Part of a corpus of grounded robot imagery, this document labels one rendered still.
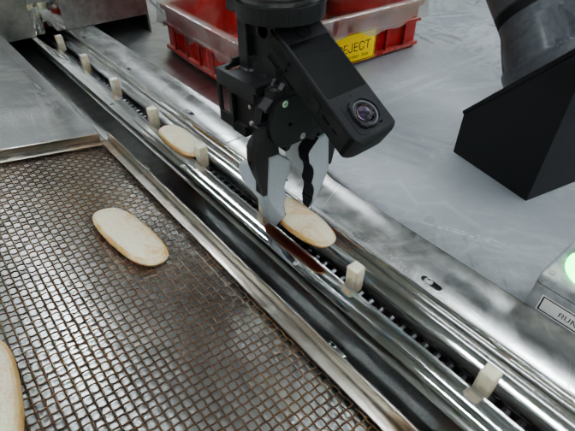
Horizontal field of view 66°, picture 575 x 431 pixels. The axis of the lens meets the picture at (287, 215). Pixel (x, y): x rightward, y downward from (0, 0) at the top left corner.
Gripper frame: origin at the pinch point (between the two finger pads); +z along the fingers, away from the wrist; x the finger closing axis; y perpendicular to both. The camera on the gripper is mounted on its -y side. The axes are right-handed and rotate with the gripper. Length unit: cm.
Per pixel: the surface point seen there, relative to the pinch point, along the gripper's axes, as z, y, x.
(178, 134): 2.3, 25.2, 0.2
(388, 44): 4, 34, -55
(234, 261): -1.0, -2.9, 9.6
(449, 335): 3.4, -18.4, -1.7
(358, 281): 2.9, -9.5, 0.1
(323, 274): 3.3, -6.3, 1.8
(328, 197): 2.2, 1.1, -5.9
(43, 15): -2, 80, 1
